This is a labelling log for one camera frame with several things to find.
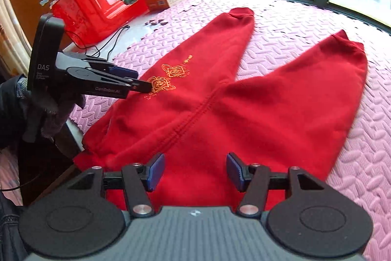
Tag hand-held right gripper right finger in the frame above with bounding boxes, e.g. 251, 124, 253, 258
226, 152, 326, 217

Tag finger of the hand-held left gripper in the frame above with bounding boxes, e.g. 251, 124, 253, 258
82, 56, 139, 80
65, 65, 152, 100

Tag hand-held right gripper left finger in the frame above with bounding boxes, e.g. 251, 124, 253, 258
66, 153, 166, 217

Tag red embroidered pants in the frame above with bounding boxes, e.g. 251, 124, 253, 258
73, 7, 368, 213

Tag person's left forearm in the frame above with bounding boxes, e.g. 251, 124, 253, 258
0, 74, 30, 154

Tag person's left hand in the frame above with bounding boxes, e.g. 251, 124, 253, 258
17, 74, 87, 140

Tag dark foam mat scraps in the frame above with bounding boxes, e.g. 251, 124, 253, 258
144, 18, 168, 27

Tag wooden cabinet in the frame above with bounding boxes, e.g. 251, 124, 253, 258
0, 0, 60, 87

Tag person's dark jacket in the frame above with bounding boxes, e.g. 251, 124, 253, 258
0, 192, 29, 261

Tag thin black cable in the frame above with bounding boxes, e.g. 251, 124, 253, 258
0, 171, 42, 192

